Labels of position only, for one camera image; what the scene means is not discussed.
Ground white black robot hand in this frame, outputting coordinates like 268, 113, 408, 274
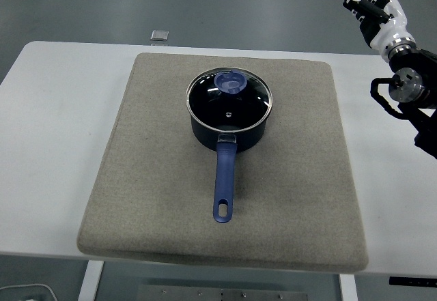
335, 0, 414, 52

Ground glass pot lid blue knob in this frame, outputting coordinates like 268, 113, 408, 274
185, 68, 274, 133

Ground black table control panel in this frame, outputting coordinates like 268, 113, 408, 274
389, 276, 437, 287

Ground white table leg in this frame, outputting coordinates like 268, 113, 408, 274
77, 261, 104, 301
337, 275, 358, 301

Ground beige fabric mat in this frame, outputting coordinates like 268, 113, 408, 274
75, 52, 369, 271

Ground dark pot with blue handle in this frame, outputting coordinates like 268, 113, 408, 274
189, 106, 270, 225

